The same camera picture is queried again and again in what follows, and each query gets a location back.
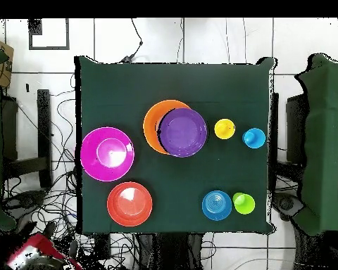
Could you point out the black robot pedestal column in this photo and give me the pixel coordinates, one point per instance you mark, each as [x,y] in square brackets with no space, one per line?
[171,253]

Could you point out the lime green plastic cup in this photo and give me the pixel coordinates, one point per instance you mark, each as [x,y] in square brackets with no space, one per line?
[243,204]

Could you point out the dark green table cloth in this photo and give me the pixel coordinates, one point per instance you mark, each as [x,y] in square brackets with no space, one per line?
[115,84]

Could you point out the large orange plastic bowl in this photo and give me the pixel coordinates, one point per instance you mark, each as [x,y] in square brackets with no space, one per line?
[152,126]

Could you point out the black metal frame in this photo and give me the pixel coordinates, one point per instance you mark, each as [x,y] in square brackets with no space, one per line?
[295,126]
[43,126]

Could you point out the purple plastic bowl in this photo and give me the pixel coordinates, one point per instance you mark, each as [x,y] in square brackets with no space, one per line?
[183,132]

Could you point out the cardboard box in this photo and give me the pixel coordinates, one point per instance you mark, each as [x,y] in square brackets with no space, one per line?
[5,56]

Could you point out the blue plastic bowl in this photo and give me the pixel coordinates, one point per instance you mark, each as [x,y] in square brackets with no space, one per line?
[217,208]

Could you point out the red-orange plastic bowl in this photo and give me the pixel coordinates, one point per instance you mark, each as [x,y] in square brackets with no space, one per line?
[129,216]

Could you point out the black square floor frame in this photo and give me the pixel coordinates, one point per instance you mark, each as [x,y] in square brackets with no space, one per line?
[30,42]

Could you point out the blue plastic cup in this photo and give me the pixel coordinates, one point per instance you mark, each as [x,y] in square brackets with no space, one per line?
[253,139]

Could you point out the yellow plastic cup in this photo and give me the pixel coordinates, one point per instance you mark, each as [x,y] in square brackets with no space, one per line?
[224,129]

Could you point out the large pink plastic bowl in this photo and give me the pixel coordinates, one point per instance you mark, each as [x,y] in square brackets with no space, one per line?
[107,168]

